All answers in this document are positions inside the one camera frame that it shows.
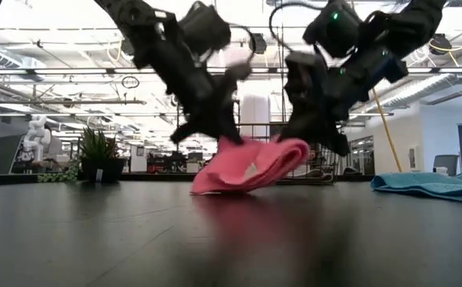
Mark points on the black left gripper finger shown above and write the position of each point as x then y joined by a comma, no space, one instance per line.
231,129
183,133

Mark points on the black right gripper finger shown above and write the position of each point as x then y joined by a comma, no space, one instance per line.
294,129
336,143

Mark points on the pink microfiber towel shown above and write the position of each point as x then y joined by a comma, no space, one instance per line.
255,167

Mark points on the light blue microfiber towel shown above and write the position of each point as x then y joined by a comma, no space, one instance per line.
434,187

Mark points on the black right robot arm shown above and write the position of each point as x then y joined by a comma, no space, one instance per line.
414,24

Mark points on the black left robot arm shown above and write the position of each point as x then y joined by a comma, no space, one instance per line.
135,16

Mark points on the white building column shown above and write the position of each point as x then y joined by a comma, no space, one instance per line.
255,111

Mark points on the small potted green plant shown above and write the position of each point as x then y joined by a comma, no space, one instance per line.
99,155

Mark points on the grey background chair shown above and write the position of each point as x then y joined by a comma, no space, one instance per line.
446,163

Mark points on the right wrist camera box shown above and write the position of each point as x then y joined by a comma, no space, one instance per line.
304,77

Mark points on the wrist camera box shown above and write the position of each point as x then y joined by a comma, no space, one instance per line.
205,28
304,77

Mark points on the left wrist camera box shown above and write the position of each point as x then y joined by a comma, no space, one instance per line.
205,28

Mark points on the white wall dispenser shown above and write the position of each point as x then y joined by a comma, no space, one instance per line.
415,157

